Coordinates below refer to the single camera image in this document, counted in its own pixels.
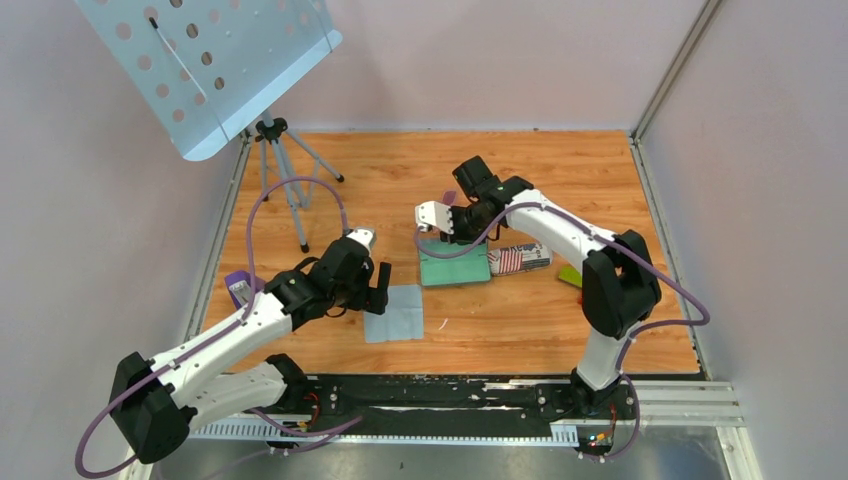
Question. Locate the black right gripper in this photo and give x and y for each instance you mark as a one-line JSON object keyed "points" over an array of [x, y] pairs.
{"points": [[457, 236]]}

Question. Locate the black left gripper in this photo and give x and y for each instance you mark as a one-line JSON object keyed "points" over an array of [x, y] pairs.
{"points": [[376, 297]]}

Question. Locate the light blue cloth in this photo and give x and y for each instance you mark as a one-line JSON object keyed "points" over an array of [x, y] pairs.
{"points": [[402, 320]]}

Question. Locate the grey-green glasses case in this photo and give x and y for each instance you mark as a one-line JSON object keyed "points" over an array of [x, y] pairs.
{"points": [[471, 268]]}

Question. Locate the flag print glasses case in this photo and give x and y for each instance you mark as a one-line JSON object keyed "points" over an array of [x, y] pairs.
{"points": [[518, 259]]}

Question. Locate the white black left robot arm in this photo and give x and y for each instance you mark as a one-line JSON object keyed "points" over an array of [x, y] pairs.
{"points": [[161, 400]]}

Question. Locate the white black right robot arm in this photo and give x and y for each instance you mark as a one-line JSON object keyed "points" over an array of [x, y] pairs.
{"points": [[620, 287]]}

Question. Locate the pink transparent sunglasses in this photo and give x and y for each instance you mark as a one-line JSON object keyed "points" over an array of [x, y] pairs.
{"points": [[449, 197]]}

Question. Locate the green toy brick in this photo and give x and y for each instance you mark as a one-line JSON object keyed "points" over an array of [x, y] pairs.
{"points": [[570, 276]]}

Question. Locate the purple glasses case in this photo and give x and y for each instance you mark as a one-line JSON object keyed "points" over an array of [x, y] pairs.
{"points": [[241, 287]]}

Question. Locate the perforated metal music stand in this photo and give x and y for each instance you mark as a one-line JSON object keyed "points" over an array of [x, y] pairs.
{"points": [[209, 70]]}

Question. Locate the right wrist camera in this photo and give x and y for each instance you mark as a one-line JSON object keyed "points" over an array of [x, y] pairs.
{"points": [[434, 215]]}

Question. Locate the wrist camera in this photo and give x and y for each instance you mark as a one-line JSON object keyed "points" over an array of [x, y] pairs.
{"points": [[434, 215], [364, 236]]}

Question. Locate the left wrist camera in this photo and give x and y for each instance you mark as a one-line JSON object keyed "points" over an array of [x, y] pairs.
{"points": [[364, 236]]}

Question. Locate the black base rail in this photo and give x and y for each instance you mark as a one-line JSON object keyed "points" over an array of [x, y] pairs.
{"points": [[451, 410]]}

